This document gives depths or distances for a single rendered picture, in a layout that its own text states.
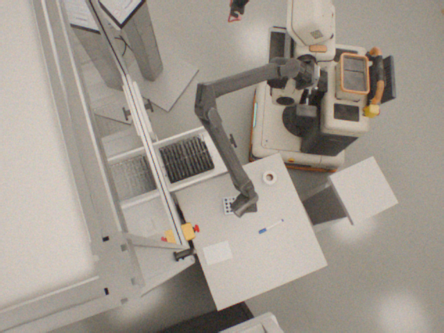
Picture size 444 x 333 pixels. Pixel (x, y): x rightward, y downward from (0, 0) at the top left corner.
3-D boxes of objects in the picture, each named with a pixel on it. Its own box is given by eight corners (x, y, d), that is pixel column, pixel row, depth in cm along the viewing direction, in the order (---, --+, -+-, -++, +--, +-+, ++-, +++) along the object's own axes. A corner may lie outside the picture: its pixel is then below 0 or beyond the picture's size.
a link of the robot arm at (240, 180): (217, 105, 111) (202, 100, 120) (204, 114, 110) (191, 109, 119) (259, 192, 134) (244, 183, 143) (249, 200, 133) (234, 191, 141)
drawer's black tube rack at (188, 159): (202, 137, 162) (202, 133, 156) (214, 169, 158) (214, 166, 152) (160, 152, 160) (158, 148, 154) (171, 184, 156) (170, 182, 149)
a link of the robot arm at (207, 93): (199, 85, 106) (186, 82, 114) (207, 123, 112) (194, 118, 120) (298, 55, 124) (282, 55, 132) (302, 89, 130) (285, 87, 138)
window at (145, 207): (125, 75, 153) (14, -159, 61) (182, 246, 133) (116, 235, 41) (123, 75, 153) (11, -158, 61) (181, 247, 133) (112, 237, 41)
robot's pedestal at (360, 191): (326, 182, 245) (373, 153, 171) (344, 218, 238) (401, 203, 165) (292, 198, 241) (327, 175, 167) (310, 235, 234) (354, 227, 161)
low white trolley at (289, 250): (259, 182, 243) (279, 152, 170) (291, 261, 229) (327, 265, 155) (186, 209, 236) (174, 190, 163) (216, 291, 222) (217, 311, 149)
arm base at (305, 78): (313, 84, 130) (314, 60, 134) (302, 76, 126) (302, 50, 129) (297, 91, 137) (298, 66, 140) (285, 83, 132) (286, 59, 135)
